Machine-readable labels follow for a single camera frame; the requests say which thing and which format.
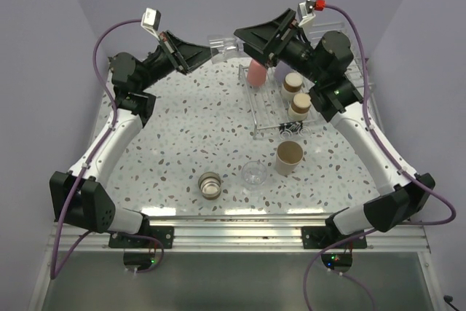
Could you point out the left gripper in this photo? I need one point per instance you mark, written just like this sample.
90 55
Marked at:
188 56

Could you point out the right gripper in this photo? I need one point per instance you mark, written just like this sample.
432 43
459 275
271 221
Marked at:
259 37

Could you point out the pink plastic cup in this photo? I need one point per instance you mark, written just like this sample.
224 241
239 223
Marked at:
256 75

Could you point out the lavender plastic cup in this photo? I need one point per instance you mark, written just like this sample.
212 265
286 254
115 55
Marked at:
281 72

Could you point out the small clear glass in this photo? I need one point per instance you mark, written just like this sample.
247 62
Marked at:
224 48

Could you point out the steel cup with cork band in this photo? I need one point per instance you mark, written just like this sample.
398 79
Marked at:
291 85

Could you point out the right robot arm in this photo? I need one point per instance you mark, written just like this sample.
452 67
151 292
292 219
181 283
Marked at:
402 191

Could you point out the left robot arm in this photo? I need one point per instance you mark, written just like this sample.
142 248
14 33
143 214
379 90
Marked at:
79 195

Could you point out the beige plastic cup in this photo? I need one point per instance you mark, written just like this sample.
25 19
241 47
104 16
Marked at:
289 154

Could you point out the large clear glass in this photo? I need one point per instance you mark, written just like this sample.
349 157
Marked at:
253 175

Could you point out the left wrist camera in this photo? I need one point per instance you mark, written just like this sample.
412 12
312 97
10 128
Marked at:
150 21

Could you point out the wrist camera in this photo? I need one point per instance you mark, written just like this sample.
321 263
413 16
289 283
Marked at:
150 21
306 12

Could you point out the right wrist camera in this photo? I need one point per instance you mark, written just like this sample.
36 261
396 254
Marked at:
306 12

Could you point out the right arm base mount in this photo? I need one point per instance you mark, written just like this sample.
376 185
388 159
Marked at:
322 237

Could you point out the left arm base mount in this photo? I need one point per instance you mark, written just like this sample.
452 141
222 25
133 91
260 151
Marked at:
143 252

